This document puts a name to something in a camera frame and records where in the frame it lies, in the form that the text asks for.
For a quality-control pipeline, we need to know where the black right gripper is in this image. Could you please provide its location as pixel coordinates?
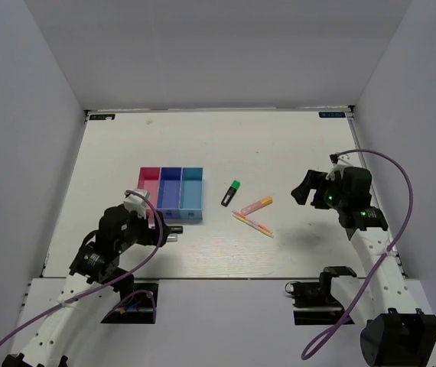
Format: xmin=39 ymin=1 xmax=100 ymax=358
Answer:
xmin=291 ymin=169 xmax=349 ymax=211

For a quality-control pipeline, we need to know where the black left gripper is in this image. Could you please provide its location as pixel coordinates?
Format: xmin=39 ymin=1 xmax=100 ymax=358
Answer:
xmin=116 ymin=206 xmax=171 ymax=252

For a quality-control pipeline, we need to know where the orange cap pink highlighter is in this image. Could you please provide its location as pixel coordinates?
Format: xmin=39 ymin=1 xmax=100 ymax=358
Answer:
xmin=240 ymin=196 xmax=273 ymax=216

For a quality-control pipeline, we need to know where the green cap black highlighter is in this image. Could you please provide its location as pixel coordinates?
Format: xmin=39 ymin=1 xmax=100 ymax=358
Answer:
xmin=221 ymin=180 xmax=241 ymax=207

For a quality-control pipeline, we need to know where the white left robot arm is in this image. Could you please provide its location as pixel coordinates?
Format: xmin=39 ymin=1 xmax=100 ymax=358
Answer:
xmin=2 ymin=204 xmax=171 ymax=366

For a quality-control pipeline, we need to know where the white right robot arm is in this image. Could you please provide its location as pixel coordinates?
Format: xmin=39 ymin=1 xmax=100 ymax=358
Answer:
xmin=285 ymin=164 xmax=436 ymax=366

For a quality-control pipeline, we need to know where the pink container bin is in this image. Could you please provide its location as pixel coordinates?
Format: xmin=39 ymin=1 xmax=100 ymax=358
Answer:
xmin=137 ymin=167 xmax=161 ymax=209

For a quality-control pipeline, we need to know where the right blue corner label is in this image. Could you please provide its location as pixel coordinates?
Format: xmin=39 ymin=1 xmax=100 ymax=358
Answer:
xmin=318 ymin=111 xmax=346 ymax=119

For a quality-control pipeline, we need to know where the blue corner label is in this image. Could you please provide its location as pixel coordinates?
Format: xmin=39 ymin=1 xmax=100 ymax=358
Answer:
xmin=318 ymin=111 xmax=346 ymax=119
xmin=89 ymin=114 xmax=116 ymax=121

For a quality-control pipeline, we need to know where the dark blue container bin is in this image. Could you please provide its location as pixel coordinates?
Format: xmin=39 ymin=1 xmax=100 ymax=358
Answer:
xmin=158 ymin=167 xmax=182 ymax=219

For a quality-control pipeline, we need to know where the pink clear pen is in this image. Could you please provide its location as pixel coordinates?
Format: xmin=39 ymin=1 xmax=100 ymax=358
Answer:
xmin=232 ymin=210 xmax=270 ymax=231

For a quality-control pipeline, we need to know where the light blue container bin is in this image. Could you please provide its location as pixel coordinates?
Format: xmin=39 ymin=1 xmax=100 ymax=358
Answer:
xmin=179 ymin=167 xmax=203 ymax=222

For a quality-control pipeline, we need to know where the left blue corner label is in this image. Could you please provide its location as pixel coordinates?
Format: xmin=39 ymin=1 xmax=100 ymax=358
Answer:
xmin=89 ymin=114 xmax=116 ymax=121

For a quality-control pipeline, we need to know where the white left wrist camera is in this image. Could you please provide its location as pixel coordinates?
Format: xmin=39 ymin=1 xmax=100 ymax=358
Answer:
xmin=123 ymin=188 xmax=151 ymax=219

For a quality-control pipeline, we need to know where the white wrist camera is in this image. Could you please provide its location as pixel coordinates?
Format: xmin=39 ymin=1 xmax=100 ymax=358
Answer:
xmin=123 ymin=188 xmax=151 ymax=219
xmin=326 ymin=154 xmax=352 ymax=181

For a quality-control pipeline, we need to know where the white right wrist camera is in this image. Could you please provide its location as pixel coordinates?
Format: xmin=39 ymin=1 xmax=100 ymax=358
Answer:
xmin=326 ymin=154 xmax=352 ymax=181

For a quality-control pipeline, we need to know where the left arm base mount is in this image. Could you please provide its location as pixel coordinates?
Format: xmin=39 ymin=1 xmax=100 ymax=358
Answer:
xmin=101 ymin=281 xmax=159 ymax=325

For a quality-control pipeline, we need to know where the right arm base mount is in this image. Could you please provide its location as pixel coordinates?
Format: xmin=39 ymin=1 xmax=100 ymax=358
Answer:
xmin=285 ymin=266 xmax=357 ymax=326

